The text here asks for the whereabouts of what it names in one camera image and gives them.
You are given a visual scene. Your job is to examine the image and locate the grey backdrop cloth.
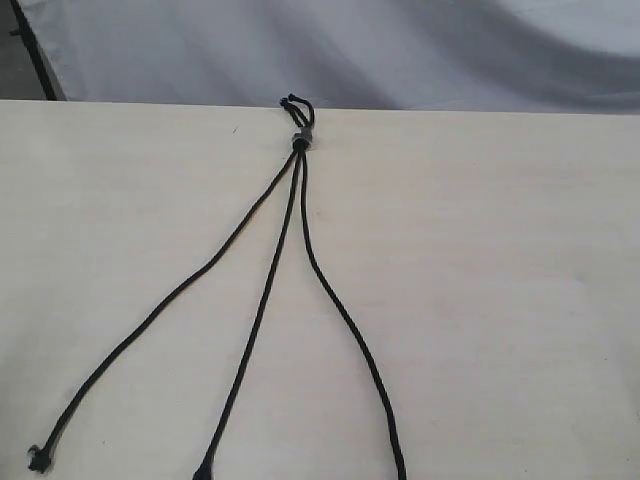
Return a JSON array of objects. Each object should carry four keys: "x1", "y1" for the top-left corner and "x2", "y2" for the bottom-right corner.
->
[{"x1": 21, "y1": 1, "x2": 639, "y2": 113}]

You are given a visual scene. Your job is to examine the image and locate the black stand pole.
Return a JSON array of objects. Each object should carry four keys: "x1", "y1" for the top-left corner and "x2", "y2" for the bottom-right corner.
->
[{"x1": 9, "y1": 0, "x2": 58, "y2": 101}]

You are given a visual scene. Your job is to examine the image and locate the grey cable clamp bracket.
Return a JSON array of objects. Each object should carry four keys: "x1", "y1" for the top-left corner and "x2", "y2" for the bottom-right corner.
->
[{"x1": 292, "y1": 128, "x2": 313, "y2": 152}]

